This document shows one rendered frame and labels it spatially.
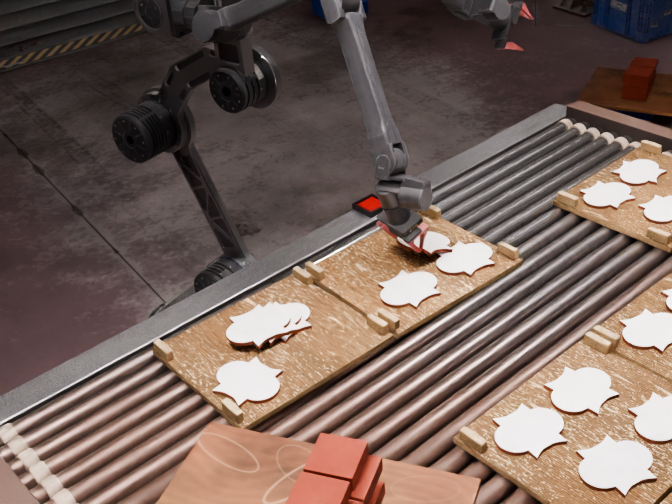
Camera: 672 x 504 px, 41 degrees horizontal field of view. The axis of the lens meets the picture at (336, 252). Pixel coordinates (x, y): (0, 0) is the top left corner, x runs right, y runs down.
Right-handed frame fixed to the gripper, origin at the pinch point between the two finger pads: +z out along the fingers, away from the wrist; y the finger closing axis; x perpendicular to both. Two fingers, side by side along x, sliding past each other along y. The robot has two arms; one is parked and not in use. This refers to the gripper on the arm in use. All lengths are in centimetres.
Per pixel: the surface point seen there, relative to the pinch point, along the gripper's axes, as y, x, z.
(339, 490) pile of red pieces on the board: -75, 62, -58
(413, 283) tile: -9.7, 8.0, 1.0
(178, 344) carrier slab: 10, 58, -15
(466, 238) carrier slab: -3.4, -14.0, 9.7
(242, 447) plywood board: -36, 65, -29
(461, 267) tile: -12.7, -4.0, 5.0
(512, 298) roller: -26.7, -5.7, 8.7
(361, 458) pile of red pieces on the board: -72, 57, -56
